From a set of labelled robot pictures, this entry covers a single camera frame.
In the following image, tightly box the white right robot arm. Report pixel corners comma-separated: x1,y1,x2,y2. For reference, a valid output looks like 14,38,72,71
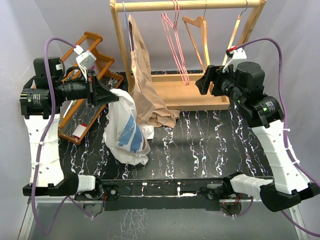
195,61,320,212

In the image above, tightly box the blue wire hanger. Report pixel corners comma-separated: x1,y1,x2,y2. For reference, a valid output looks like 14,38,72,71
122,1,134,52

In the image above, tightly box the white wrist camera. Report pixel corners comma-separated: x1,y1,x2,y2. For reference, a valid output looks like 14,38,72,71
73,45,97,76
222,46,247,73

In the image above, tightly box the light wooden hanger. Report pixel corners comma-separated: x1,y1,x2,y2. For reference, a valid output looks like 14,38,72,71
221,2,250,66

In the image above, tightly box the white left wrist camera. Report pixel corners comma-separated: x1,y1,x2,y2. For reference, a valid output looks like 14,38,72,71
73,45,97,76

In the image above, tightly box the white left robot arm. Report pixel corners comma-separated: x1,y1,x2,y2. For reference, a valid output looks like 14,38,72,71
19,57,119,200

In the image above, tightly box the white red small box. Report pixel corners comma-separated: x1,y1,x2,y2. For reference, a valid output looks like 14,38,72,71
72,123,88,139

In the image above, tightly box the orange wooden shelf rack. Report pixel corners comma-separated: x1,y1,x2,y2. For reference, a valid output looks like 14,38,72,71
19,30,125,146

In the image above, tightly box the white t shirt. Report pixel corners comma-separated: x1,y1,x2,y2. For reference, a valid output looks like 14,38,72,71
103,88,155,166

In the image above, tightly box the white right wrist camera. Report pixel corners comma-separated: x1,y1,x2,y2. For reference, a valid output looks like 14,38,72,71
222,46,247,73

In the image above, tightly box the wooden clothes rack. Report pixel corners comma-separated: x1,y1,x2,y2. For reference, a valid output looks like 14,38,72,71
109,0,266,111

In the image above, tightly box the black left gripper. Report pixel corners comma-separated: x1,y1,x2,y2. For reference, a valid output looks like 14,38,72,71
55,69,119,108

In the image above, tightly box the beige t shirt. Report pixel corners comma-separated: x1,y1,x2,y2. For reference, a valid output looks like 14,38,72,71
128,15,180,128

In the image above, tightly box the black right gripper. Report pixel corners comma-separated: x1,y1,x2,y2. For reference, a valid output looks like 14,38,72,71
195,64,245,106

